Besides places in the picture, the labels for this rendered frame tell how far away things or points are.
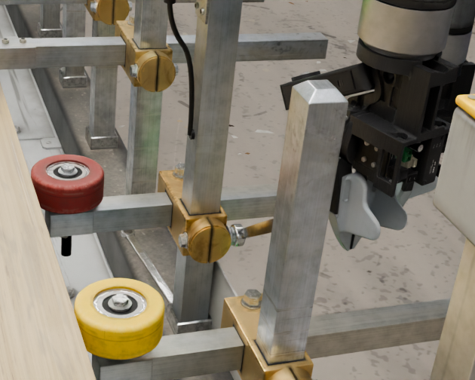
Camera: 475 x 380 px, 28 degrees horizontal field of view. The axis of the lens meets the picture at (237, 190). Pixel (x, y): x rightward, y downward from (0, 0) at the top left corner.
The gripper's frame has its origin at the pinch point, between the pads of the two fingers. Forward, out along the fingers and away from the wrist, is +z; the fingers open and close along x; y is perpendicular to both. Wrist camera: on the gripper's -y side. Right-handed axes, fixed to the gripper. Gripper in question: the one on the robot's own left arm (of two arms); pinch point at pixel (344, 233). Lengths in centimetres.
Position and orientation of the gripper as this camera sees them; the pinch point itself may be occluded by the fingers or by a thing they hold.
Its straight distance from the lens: 91.9
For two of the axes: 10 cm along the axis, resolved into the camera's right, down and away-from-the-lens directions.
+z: -1.1, 8.7, 4.8
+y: 6.3, 4.3, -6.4
